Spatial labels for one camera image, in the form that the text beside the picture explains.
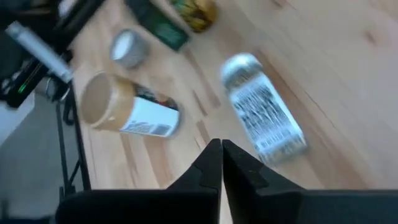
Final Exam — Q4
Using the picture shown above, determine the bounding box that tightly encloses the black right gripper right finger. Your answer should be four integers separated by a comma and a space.
223, 139, 398, 224

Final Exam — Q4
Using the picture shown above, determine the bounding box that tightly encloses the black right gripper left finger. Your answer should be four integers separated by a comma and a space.
55, 138, 223, 224

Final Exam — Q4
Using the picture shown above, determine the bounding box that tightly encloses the white-lid spice jar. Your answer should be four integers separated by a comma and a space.
220, 52, 308, 165

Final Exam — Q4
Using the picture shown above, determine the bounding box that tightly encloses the tan-lid spice jar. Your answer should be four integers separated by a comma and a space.
80, 70, 183, 140

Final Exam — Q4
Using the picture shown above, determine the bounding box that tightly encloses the dark green spice tin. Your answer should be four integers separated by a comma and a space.
124, 0, 191, 53

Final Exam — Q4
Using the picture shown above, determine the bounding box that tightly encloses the yellow-lid spice jar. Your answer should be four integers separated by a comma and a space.
169, 0, 218, 34

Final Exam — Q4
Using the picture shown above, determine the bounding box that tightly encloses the small round silver tin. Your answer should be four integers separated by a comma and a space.
108, 27, 150, 70

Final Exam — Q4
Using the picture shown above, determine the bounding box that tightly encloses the silver metal bar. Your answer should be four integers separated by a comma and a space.
4, 21, 75, 84

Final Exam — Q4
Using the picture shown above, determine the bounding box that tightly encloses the black metal rig frame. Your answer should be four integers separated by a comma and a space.
46, 0, 106, 200

